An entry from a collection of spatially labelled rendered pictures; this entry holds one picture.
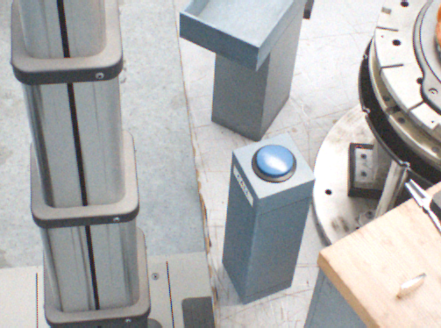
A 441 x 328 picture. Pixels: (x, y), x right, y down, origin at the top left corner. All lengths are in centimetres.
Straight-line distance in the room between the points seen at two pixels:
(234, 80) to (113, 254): 29
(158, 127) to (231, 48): 125
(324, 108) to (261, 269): 35
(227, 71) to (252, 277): 29
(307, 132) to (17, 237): 99
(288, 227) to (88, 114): 27
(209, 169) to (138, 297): 21
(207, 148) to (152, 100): 106
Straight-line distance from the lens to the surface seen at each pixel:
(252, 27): 119
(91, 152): 106
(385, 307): 94
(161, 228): 221
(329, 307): 102
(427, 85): 106
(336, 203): 131
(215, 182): 134
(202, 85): 144
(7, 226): 224
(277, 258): 117
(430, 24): 112
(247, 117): 135
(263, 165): 103
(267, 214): 106
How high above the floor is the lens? 189
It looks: 54 degrees down
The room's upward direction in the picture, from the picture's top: 5 degrees clockwise
